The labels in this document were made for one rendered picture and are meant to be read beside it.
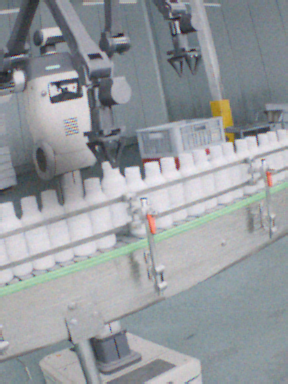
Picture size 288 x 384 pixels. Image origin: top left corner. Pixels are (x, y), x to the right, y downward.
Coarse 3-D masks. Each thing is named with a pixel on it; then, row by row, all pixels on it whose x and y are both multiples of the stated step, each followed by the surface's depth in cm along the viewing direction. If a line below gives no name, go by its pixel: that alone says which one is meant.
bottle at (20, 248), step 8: (0, 208) 105; (8, 208) 105; (8, 216) 105; (0, 224) 106; (8, 224) 105; (16, 224) 106; (8, 240) 105; (16, 240) 106; (24, 240) 108; (8, 248) 106; (16, 248) 106; (24, 248) 107; (8, 256) 106; (16, 256) 106; (24, 256) 107; (24, 264) 107; (16, 272) 107; (24, 272) 107
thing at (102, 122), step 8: (96, 112) 118; (104, 112) 118; (112, 112) 120; (96, 120) 119; (104, 120) 119; (112, 120) 120; (96, 128) 119; (104, 128) 119; (112, 128) 117; (120, 128) 119
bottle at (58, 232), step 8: (48, 192) 115; (48, 200) 112; (56, 200) 113; (48, 208) 112; (56, 208) 112; (48, 216) 112; (48, 224) 112; (56, 224) 112; (64, 224) 114; (48, 232) 112; (56, 232) 112; (64, 232) 113; (56, 240) 113; (64, 240) 113; (56, 256) 113; (64, 256) 113; (72, 256) 115
